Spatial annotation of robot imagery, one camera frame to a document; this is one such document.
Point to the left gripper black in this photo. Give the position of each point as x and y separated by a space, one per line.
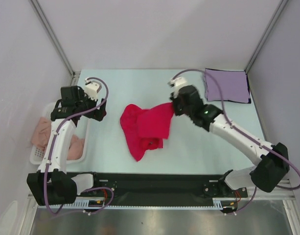
97 115

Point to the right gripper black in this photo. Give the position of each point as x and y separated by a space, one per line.
174 100

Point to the red t shirt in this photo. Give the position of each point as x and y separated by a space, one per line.
146 129

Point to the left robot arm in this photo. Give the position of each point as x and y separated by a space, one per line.
50 184

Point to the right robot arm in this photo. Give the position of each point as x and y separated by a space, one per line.
269 161

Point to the white plastic laundry basket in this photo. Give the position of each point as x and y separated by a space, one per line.
37 155

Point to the folded purple t shirt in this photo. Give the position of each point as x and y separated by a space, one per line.
232 83

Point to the pink t shirt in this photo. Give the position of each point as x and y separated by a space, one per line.
41 137

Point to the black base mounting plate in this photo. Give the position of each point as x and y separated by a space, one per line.
162 190

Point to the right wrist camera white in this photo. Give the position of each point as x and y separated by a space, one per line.
176 84

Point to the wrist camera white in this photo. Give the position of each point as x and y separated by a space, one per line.
92 88
176 84

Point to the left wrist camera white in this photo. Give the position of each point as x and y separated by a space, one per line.
92 88

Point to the left aluminium frame post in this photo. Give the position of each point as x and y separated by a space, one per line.
51 34

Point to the aluminium frame post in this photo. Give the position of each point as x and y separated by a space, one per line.
268 30
51 34

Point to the white slotted cable duct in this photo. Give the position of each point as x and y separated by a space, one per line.
95 204

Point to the right aluminium frame post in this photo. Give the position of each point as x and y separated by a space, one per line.
268 30

